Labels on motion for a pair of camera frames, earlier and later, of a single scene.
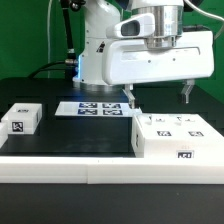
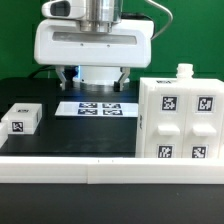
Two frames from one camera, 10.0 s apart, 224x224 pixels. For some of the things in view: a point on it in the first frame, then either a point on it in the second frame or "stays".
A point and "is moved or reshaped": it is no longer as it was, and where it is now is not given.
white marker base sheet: x=97 y=109 stays
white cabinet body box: x=175 y=135 is moved or reshaped
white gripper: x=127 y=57 to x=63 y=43
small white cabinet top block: x=23 y=118 stays
